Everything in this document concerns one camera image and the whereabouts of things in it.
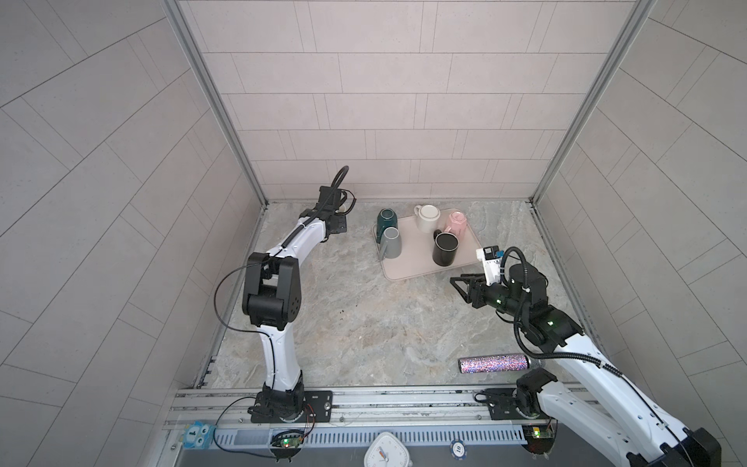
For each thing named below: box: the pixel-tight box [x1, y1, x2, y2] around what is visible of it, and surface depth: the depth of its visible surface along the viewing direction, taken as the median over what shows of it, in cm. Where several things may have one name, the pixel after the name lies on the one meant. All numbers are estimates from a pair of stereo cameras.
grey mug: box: [379, 226, 402, 261], surface depth 96 cm
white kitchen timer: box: [363, 431, 414, 467], surface depth 64 cm
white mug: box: [413, 204, 442, 234], surface depth 107 cm
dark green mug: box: [376, 208, 398, 245], surface depth 101 cm
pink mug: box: [443, 211, 467, 240], surface depth 101 cm
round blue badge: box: [449, 438, 468, 461], surface depth 67 cm
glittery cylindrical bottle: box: [458, 354, 533, 374], surface depth 77 cm
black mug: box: [431, 229, 461, 267], surface depth 98 cm
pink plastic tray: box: [371, 211, 482, 282], surface depth 102 cm
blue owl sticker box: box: [179, 420, 216, 451], surface depth 67 cm
